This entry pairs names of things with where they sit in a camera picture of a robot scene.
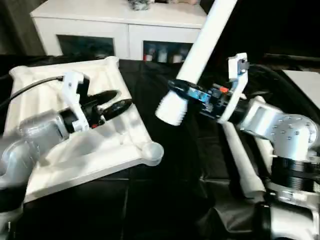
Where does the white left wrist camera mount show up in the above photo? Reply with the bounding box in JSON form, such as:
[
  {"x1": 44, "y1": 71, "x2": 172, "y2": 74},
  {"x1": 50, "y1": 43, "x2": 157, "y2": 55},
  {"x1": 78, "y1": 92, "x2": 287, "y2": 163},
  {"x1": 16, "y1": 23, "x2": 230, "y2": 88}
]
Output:
[{"x1": 61, "y1": 71, "x2": 91, "y2": 133}]

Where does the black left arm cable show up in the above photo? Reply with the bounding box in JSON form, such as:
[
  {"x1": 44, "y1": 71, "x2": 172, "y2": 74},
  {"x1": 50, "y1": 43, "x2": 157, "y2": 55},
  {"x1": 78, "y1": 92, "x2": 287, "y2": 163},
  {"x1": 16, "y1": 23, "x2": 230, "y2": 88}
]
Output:
[{"x1": 0, "y1": 76, "x2": 66, "y2": 111}]

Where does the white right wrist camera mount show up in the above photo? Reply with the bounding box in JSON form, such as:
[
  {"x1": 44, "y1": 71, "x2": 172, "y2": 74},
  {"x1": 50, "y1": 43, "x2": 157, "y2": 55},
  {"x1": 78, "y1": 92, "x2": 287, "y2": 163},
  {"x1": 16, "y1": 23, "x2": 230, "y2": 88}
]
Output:
[{"x1": 216, "y1": 52, "x2": 251, "y2": 124}]

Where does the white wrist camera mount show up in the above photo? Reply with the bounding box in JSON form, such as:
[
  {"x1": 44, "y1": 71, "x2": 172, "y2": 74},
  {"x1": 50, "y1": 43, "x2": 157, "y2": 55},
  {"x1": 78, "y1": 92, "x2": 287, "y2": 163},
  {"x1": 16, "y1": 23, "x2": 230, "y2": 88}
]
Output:
[
  {"x1": 216, "y1": 52, "x2": 251, "y2": 124},
  {"x1": 61, "y1": 71, "x2": 91, "y2": 133}
]

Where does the white flat board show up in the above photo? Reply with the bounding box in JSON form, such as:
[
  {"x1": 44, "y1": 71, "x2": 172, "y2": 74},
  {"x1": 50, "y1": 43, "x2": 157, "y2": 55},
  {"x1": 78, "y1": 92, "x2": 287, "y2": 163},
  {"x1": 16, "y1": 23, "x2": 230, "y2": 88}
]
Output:
[{"x1": 282, "y1": 69, "x2": 320, "y2": 111}]

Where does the white plastic table top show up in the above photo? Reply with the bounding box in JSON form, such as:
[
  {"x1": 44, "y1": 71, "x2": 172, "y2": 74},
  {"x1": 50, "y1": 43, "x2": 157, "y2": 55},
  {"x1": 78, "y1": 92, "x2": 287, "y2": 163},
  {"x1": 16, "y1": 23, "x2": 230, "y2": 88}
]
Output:
[{"x1": 8, "y1": 56, "x2": 165, "y2": 203}]

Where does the black cable bundle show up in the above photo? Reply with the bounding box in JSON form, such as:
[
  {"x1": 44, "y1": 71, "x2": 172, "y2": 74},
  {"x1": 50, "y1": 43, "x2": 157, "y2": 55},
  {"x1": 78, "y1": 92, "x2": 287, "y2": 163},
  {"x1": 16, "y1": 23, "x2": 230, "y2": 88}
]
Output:
[{"x1": 127, "y1": 0, "x2": 151, "y2": 12}]

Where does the grey pleated curtain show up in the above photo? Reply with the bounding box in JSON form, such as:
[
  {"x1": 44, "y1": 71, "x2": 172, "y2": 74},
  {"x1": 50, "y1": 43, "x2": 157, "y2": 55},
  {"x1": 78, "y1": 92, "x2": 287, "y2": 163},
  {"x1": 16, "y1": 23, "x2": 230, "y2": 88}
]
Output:
[{"x1": 0, "y1": 0, "x2": 47, "y2": 56}]

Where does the black table mat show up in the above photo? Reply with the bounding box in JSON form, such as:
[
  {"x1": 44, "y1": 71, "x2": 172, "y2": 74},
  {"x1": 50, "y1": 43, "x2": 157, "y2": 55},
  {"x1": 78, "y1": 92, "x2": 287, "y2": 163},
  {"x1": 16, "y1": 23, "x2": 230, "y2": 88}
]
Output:
[{"x1": 0, "y1": 53, "x2": 320, "y2": 240}]

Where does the white sideboard cabinet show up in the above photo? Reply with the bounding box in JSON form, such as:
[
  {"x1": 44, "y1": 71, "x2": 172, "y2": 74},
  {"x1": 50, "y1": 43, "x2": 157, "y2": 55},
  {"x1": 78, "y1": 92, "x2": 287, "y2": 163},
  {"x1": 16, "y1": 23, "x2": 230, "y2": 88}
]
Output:
[{"x1": 29, "y1": 0, "x2": 208, "y2": 62}]

